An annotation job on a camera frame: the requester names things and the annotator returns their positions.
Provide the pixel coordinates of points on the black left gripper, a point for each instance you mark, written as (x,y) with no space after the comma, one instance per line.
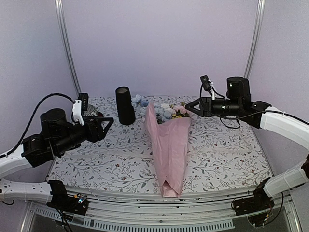
(100,134)

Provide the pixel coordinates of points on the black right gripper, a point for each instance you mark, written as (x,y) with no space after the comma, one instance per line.
(206,108)

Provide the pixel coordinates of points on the pink flower bouquet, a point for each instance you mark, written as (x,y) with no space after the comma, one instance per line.
(168,127)

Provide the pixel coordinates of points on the cream printed ribbon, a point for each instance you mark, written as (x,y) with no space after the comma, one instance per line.
(193,151)

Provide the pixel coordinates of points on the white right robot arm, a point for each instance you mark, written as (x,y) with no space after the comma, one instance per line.
(262,115)

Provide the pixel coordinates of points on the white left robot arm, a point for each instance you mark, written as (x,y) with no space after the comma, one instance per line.
(57,137)

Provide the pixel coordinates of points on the black tapered vase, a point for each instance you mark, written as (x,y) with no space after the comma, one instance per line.
(126,113)

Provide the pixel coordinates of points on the red lacquer saucer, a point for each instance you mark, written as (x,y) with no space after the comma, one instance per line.
(100,115)

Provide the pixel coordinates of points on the striped grey teacup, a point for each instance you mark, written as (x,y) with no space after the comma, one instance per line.
(90,113)

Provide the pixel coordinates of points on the floral patterned tablecloth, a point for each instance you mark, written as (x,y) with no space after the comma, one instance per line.
(138,175)

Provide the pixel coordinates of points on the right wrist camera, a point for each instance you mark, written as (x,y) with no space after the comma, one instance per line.
(207,86)

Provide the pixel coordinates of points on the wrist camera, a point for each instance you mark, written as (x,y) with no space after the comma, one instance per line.
(79,107)
(207,86)

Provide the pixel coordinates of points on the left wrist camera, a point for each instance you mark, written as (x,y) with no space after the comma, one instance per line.
(79,107)

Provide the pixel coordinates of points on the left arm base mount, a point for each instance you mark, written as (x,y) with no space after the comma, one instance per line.
(77,204)

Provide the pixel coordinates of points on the aluminium front rail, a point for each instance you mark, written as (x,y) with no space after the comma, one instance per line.
(215,211)

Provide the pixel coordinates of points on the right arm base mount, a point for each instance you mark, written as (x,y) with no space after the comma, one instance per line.
(258,202)

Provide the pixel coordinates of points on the right aluminium frame post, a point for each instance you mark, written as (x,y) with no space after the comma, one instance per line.
(255,37)

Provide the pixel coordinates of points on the aluminium frame post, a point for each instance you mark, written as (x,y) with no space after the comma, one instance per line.
(66,44)
(255,37)

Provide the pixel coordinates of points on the left aluminium frame post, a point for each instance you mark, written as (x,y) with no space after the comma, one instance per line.
(66,44)

